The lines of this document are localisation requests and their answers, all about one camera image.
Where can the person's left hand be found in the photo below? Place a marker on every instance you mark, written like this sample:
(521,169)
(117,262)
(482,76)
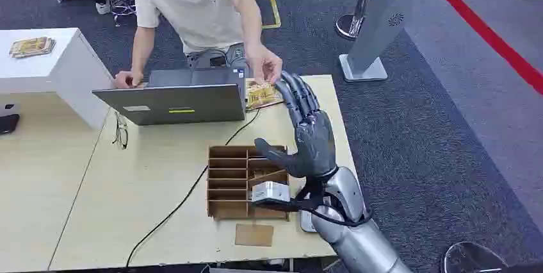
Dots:
(263,62)

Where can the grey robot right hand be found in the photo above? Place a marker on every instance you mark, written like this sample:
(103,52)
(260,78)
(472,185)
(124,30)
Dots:
(314,139)

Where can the person's right hand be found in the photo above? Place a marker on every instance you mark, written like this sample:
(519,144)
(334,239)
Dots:
(127,79)

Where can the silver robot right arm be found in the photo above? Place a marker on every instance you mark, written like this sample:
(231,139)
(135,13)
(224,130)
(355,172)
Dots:
(360,241)

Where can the grey laptop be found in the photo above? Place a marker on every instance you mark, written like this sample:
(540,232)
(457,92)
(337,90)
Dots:
(174,103)

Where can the black-framed glasses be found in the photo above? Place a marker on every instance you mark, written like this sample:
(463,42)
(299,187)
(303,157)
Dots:
(122,135)

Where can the white cabinet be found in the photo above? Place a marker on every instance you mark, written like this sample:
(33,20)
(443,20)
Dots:
(63,67)

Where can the white flat device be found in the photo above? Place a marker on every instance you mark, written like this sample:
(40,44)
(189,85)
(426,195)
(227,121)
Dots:
(306,222)

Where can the person in pale shirt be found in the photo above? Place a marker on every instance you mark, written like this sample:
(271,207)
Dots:
(195,8)

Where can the wooden card box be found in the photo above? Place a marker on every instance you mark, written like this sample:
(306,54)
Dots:
(227,186)

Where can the brown cardboard piece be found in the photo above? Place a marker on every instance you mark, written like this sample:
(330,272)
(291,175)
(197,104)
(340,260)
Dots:
(254,235)

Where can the grey sign stand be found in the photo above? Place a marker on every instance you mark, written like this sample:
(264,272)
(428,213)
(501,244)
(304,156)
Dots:
(377,20)

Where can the black device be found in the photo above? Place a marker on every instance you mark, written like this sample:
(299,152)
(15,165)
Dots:
(8,120)

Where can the black glossy round cover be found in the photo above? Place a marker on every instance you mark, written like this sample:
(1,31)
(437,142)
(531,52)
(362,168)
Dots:
(471,259)

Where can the red floor tape line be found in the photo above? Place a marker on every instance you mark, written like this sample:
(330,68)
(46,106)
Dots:
(488,35)

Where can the yellow floor tape frame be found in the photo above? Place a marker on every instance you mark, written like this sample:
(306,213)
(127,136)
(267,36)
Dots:
(275,10)

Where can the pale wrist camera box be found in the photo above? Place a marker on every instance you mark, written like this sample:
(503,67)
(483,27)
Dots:
(270,192)

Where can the chrome stanchion post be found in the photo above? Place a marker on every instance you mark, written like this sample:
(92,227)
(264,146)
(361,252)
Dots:
(354,22)

